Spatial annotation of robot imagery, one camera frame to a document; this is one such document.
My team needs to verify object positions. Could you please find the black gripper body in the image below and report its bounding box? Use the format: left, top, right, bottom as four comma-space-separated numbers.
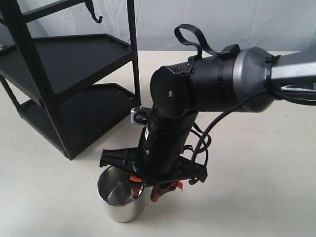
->
100, 148, 207, 187

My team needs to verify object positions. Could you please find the stainless steel mug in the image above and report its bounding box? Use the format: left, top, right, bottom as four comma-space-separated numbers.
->
97, 166, 145, 223

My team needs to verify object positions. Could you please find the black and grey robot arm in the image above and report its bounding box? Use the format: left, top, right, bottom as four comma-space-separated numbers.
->
100, 44, 316, 202

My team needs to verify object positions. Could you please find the black metal shelf rack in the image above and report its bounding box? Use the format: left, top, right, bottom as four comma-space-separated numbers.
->
0, 0, 141, 159

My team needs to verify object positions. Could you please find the black curved hook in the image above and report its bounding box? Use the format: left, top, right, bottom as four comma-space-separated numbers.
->
84, 0, 103, 24

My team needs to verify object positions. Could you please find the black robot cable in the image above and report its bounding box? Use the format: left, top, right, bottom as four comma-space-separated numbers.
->
174, 24, 316, 185

